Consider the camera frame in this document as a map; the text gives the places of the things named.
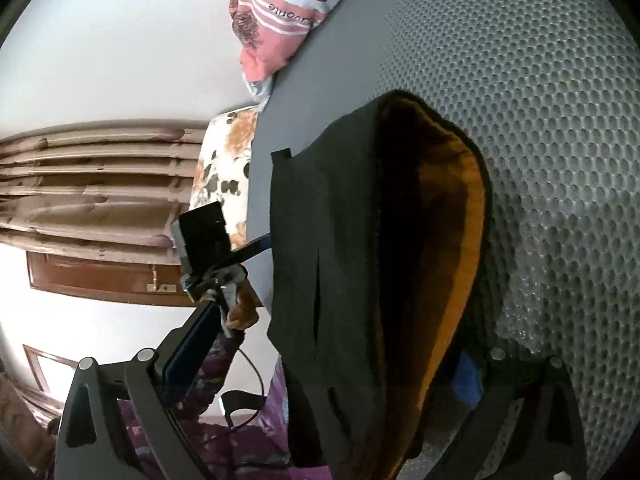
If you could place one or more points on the brown wooden door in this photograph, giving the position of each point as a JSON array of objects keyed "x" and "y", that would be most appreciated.
[{"x": 100, "y": 275}]

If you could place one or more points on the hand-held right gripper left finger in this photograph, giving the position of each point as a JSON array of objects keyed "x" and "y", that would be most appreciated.
[{"x": 187, "y": 351}]

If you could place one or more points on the checked patterned blanket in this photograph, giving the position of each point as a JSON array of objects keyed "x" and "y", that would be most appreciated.
[{"x": 280, "y": 25}]

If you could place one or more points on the beige curtain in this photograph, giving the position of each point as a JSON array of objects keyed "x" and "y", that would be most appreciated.
[{"x": 100, "y": 185}]

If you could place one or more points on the floral bed sheet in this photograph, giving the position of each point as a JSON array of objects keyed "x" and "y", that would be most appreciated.
[{"x": 225, "y": 160}]

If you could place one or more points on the brass door latch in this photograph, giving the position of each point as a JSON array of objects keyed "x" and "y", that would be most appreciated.
[{"x": 161, "y": 287}]

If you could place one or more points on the black pants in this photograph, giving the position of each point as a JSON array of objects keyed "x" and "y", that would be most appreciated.
[{"x": 350, "y": 260}]

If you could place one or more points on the person's left forearm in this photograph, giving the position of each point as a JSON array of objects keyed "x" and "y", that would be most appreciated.
[{"x": 217, "y": 365}]

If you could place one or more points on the person's left hand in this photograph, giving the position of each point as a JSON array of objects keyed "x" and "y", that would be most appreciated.
[{"x": 245, "y": 312}]

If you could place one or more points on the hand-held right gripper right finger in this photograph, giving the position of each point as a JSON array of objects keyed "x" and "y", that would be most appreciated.
[{"x": 467, "y": 374}]

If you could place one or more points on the grey mesh mattress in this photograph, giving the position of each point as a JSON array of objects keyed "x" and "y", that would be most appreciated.
[{"x": 550, "y": 160}]

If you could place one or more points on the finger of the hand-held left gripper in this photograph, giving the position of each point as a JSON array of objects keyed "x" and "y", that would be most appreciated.
[{"x": 252, "y": 248}]

